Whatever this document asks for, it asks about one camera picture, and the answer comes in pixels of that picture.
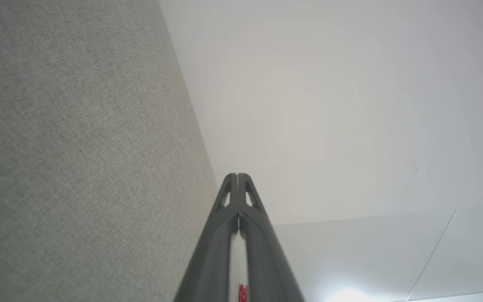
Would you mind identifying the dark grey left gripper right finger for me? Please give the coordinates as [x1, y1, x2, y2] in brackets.
[238, 173, 305, 302]

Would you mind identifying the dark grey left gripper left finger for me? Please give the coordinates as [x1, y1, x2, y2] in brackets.
[174, 173, 239, 302]

